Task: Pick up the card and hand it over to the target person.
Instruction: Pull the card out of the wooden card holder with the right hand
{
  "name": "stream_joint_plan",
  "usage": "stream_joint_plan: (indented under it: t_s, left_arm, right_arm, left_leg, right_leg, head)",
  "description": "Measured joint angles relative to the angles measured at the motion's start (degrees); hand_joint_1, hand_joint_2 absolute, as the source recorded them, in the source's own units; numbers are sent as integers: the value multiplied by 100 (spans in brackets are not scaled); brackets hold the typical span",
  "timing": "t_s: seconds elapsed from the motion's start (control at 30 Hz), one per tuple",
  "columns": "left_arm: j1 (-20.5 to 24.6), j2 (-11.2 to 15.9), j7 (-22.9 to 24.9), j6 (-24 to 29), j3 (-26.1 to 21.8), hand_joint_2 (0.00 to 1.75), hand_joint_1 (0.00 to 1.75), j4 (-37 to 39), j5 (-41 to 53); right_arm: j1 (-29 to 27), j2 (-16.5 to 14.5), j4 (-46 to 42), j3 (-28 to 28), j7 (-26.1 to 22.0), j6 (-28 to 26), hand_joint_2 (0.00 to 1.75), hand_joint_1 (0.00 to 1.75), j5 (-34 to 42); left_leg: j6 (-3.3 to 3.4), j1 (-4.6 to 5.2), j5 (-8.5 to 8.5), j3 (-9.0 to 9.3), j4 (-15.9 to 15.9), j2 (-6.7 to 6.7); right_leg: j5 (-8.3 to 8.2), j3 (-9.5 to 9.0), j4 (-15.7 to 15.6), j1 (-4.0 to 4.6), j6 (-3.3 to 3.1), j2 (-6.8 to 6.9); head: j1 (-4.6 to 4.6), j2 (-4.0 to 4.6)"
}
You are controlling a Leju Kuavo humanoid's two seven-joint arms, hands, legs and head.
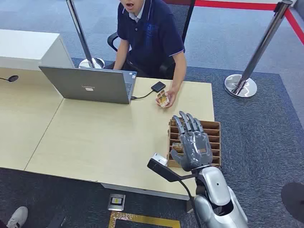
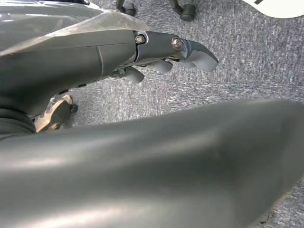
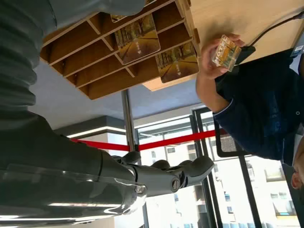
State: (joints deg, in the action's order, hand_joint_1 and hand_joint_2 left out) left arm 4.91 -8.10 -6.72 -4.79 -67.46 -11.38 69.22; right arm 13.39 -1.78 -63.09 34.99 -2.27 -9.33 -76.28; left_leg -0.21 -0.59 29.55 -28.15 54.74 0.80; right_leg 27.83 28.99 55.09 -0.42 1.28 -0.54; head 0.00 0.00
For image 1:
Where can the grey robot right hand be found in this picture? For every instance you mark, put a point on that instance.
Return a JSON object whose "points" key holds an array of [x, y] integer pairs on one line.
{"points": [[195, 151]]}

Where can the person's left hand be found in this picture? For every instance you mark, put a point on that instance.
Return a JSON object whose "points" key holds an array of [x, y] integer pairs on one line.
{"points": [[172, 96]]}

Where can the person's left forearm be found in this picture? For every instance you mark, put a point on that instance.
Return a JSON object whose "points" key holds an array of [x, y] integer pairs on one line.
{"points": [[179, 72]]}

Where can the person's right forearm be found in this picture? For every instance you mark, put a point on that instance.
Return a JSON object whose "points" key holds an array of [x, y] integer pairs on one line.
{"points": [[121, 55]]}

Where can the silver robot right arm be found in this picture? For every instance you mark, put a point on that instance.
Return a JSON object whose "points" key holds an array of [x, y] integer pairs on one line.
{"points": [[216, 188]]}

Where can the wooden slotted card rack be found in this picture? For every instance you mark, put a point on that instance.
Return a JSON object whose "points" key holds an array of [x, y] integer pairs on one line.
{"points": [[211, 132]]}

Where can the person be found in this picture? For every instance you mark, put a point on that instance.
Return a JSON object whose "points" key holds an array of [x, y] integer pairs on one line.
{"points": [[152, 34]]}

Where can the black office chair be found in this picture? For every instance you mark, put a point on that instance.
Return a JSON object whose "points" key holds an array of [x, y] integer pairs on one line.
{"points": [[188, 19]]}

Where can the grey laptop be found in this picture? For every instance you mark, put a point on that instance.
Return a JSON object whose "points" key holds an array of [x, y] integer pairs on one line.
{"points": [[90, 85]]}

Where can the metal floor socket box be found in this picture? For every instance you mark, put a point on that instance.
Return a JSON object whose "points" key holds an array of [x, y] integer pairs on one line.
{"points": [[116, 202]]}

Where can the red barrier belt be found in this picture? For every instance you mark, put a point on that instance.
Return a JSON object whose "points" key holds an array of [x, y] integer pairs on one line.
{"points": [[294, 25], [232, 5]]}

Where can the black round base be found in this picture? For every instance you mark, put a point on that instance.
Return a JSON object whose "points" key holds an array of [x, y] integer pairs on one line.
{"points": [[294, 201]]}

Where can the white cabinet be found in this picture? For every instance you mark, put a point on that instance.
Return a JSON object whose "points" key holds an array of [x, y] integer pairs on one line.
{"points": [[26, 47]]}

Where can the black desk microphone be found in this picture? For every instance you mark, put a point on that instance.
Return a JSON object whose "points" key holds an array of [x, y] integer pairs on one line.
{"points": [[12, 78]]}

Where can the white shoe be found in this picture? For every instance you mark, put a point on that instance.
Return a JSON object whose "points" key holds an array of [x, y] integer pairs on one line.
{"points": [[17, 217]]}

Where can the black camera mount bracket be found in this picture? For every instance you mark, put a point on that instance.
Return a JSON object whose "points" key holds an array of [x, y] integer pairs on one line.
{"points": [[166, 173]]}

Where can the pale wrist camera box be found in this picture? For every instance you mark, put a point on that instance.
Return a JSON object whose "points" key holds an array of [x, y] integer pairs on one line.
{"points": [[160, 159]]}

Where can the chrome stanchion post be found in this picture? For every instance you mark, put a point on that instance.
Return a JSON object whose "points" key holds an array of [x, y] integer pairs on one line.
{"points": [[81, 34], [259, 50]]}

